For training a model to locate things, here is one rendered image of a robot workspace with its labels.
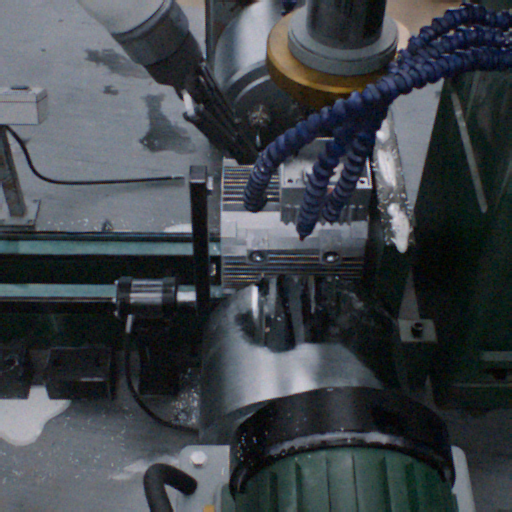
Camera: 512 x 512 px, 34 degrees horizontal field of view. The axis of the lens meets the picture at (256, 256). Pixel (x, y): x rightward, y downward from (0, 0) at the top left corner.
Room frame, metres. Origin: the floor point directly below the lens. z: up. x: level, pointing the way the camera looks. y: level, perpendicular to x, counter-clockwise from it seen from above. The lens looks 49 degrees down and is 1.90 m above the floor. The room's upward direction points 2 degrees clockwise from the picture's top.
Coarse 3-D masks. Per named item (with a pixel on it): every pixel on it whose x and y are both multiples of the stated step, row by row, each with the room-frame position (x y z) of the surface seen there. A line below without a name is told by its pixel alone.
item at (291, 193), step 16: (320, 144) 0.88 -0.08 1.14; (288, 160) 0.87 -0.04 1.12; (304, 160) 0.87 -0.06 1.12; (288, 176) 0.84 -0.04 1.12; (304, 176) 0.83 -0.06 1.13; (336, 176) 0.83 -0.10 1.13; (368, 176) 0.81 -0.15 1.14; (288, 192) 0.79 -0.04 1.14; (368, 192) 0.79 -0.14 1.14; (288, 208) 0.78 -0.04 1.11; (352, 208) 0.79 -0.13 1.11; (288, 224) 0.78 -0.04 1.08; (320, 224) 0.79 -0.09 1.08
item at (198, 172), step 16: (192, 176) 0.69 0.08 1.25; (192, 192) 0.68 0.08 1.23; (208, 192) 0.69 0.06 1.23; (192, 208) 0.68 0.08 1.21; (192, 224) 0.68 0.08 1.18; (208, 224) 0.70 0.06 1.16; (208, 240) 0.69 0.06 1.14; (208, 256) 0.68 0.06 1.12; (208, 272) 0.68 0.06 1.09; (208, 288) 0.68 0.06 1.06; (208, 304) 0.68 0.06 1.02
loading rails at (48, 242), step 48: (0, 240) 0.88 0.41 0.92; (48, 240) 0.88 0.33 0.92; (96, 240) 0.89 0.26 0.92; (144, 240) 0.89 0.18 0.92; (192, 240) 0.89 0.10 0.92; (0, 288) 0.78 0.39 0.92; (48, 288) 0.78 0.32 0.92; (96, 288) 0.79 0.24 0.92; (192, 288) 0.79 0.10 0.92; (0, 336) 0.75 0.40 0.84; (48, 336) 0.75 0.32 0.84; (96, 336) 0.75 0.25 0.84; (192, 336) 0.76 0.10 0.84
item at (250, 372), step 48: (288, 288) 0.60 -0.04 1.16; (336, 288) 0.61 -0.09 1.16; (240, 336) 0.55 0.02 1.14; (288, 336) 0.53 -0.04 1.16; (336, 336) 0.54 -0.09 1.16; (384, 336) 0.56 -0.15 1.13; (240, 384) 0.49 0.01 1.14; (288, 384) 0.47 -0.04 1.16; (336, 384) 0.47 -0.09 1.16; (384, 384) 0.49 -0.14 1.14
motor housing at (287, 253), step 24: (240, 168) 0.87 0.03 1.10; (240, 192) 0.82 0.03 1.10; (264, 192) 0.82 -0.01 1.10; (240, 216) 0.79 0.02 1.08; (264, 216) 0.79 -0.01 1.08; (240, 240) 0.77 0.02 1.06; (288, 240) 0.77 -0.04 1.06; (312, 240) 0.77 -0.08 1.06; (360, 240) 0.77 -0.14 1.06; (240, 264) 0.75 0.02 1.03; (264, 264) 0.75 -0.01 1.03; (288, 264) 0.75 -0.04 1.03; (312, 264) 0.75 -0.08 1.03; (360, 264) 0.75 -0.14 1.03; (240, 288) 0.75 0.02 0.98
